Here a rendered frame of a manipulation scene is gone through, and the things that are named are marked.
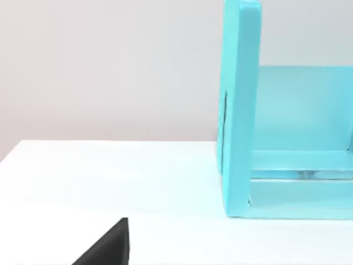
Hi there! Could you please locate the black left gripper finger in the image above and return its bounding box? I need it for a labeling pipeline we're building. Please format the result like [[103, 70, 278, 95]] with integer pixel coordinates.
[[71, 217, 130, 265]]

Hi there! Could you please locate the light blue rack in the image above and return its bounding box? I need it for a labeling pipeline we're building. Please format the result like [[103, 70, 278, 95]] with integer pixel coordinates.
[[217, 0, 353, 221]]

